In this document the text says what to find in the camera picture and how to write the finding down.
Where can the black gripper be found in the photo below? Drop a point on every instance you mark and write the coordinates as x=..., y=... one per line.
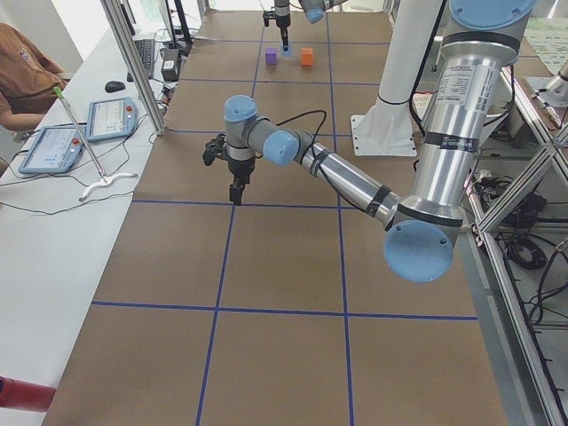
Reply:
x=240, y=168
x=281, y=18

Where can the light blue foam block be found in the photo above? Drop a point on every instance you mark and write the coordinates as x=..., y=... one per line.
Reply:
x=286, y=51

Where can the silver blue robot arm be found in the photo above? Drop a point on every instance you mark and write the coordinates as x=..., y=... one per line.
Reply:
x=482, y=37
x=314, y=11

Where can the purple foam block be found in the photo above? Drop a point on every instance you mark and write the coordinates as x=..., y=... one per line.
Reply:
x=271, y=56

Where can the orange foam block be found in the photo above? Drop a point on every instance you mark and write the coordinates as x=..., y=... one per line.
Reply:
x=307, y=57

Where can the black power adapter box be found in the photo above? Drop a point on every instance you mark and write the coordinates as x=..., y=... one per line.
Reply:
x=171, y=64

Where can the black keyboard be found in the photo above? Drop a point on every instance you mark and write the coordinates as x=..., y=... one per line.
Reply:
x=146, y=49

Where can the far blue teach pendant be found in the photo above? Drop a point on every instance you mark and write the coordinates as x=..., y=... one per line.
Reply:
x=111, y=118

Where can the blue teach pendant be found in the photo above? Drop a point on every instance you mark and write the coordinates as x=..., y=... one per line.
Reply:
x=56, y=149
x=111, y=118

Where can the black computer mouse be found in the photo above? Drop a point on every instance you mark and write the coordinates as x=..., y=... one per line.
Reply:
x=114, y=86

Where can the near blue teach pendant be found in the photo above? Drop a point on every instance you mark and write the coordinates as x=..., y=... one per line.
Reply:
x=56, y=149

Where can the metal rod with white hook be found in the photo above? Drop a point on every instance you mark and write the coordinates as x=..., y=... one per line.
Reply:
x=105, y=180

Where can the person in brown shirt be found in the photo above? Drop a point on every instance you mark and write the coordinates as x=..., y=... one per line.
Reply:
x=28, y=80

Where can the red cylinder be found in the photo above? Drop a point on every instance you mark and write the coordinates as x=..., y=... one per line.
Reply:
x=25, y=396

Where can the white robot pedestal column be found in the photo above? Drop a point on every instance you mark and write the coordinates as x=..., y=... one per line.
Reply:
x=386, y=128

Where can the aluminium frame post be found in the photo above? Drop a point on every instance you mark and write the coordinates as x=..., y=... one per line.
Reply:
x=134, y=64

